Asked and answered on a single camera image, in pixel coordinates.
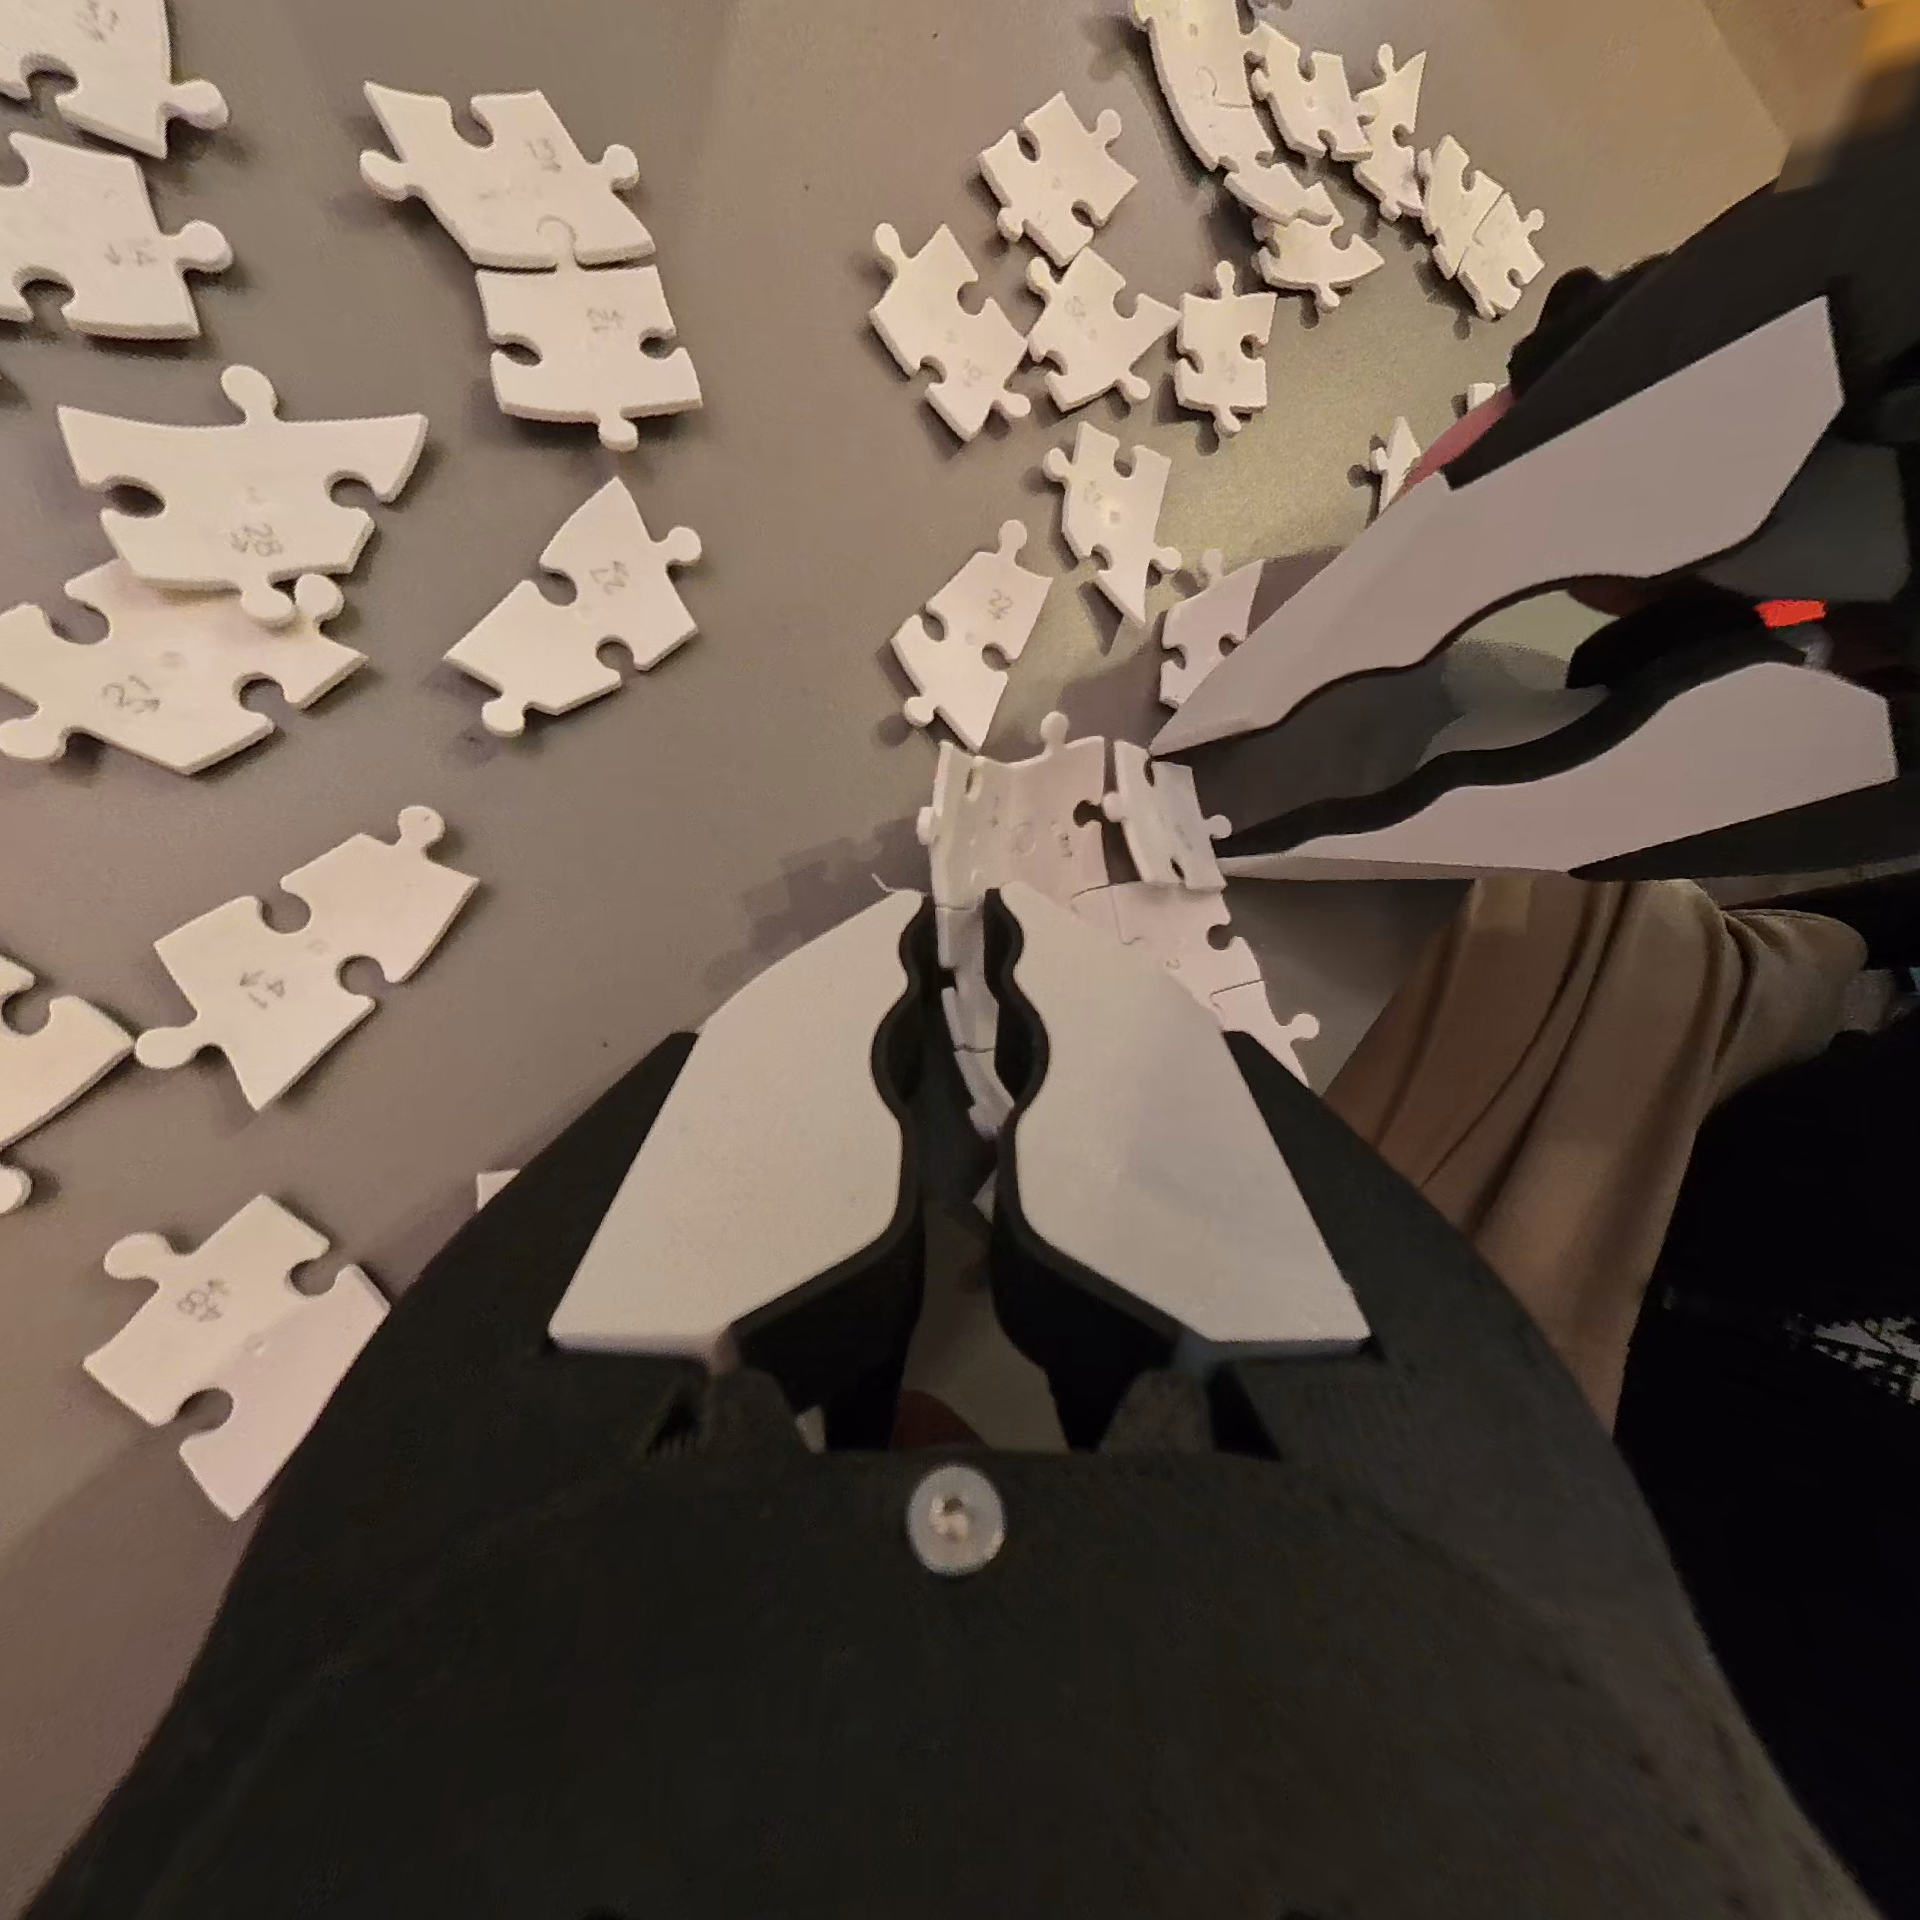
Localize person's tan trousers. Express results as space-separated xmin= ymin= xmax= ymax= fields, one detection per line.
xmin=1326 ymin=875 xmax=1870 ymax=1428

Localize joined puzzle ball section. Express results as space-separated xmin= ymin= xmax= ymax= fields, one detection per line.
xmin=918 ymin=713 xmax=1323 ymax=1146

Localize person's right hand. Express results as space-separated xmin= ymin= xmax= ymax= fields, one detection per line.
xmin=1415 ymin=384 xmax=1506 ymax=486

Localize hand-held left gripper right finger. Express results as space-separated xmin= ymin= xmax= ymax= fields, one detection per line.
xmin=978 ymin=884 xmax=1370 ymax=1452

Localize white puzzle pieces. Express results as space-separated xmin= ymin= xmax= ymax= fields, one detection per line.
xmin=0 ymin=0 xmax=1548 ymax=1519

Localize small joined puzzle strip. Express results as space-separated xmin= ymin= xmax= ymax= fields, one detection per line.
xmin=1135 ymin=0 xmax=1344 ymax=227

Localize single white puzzle piece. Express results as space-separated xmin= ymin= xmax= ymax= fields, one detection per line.
xmin=1102 ymin=741 xmax=1237 ymax=896

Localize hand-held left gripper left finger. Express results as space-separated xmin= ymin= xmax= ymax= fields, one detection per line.
xmin=548 ymin=887 xmax=949 ymax=1449

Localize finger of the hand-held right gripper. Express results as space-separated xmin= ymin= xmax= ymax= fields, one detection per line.
xmin=1215 ymin=656 xmax=1902 ymax=884
xmin=1146 ymin=293 xmax=1851 ymax=761

